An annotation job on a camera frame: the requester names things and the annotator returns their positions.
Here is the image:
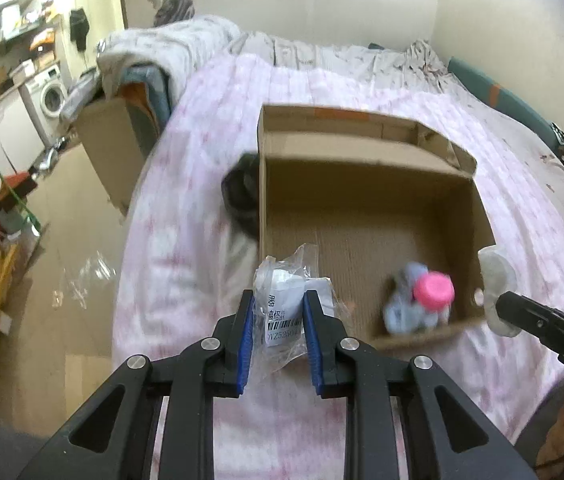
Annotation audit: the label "black hanging garment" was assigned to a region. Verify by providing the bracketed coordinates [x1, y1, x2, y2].
[69, 7, 91, 52]

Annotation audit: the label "white base cabinet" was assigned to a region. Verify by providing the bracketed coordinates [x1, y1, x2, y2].
[0, 95, 45, 176]

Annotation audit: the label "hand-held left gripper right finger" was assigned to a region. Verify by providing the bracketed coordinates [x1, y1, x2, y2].
[303, 290, 538, 480]

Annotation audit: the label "teal pillow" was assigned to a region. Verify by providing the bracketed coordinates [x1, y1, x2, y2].
[447, 56, 563, 136]

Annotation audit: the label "bottle with pink cap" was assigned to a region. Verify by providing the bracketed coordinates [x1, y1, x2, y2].
[382, 261, 450, 336]

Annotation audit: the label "white floral duvet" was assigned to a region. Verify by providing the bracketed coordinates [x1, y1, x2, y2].
[96, 14, 564, 281]

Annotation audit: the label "dark striped cloth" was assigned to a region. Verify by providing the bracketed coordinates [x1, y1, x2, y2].
[222, 152, 261, 238]

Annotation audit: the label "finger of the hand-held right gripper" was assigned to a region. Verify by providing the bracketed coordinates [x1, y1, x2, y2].
[494, 291, 564, 356]

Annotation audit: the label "white washing machine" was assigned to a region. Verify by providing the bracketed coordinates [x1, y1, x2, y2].
[19, 62, 70, 133]

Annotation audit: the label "white sock with dark trim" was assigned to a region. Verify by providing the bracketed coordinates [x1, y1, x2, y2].
[478, 246, 520, 337]

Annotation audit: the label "pink printed blanket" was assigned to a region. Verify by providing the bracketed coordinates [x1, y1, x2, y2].
[112, 52, 564, 480]

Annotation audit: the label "clear plastic wrap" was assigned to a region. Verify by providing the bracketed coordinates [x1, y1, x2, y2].
[52, 255, 117, 306]

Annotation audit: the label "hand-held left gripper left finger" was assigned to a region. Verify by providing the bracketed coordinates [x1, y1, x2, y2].
[16, 289, 255, 480]

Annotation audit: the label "large cardboard box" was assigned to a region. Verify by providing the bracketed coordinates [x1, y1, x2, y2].
[76, 95, 147, 217]

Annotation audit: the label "blue folded clothes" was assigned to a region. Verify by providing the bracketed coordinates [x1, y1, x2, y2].
[122, 62, 173, 126]

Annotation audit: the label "orange box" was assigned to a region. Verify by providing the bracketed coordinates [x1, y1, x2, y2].
[29, 30, 57, 53]

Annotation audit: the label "striped hanging clothes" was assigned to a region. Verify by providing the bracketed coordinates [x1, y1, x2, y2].
[149, 0, 195, 26]

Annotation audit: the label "clear plastic bag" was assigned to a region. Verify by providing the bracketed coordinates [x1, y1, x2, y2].
[253, 243, 335, 376]

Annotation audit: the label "black white patterned bag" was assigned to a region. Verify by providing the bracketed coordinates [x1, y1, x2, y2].
[551, 122, 564, 166]

